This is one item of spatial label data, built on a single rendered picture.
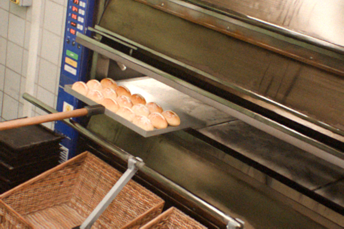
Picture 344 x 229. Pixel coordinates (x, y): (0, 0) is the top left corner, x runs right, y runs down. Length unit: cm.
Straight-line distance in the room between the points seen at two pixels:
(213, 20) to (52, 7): 104
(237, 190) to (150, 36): 74
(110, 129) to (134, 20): 54
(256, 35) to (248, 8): 10
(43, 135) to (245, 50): 117
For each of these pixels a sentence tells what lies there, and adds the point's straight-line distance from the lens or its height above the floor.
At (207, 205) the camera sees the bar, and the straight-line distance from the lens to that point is 208.
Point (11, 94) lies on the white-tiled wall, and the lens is 360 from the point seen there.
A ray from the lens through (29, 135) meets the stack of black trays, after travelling 307.
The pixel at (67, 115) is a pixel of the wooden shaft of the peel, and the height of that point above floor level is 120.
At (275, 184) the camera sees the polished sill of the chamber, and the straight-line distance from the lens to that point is 235.
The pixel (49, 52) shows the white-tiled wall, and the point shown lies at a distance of 325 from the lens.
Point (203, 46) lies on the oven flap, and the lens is 248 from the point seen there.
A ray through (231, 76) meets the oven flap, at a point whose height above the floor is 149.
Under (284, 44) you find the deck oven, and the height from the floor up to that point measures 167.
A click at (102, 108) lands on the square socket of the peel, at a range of 263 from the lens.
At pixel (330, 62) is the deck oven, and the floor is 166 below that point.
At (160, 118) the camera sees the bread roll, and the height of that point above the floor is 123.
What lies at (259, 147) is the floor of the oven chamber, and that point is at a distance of 259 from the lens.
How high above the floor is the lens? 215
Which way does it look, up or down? 19 degrees down
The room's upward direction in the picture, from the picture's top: 10 degrees clockwise
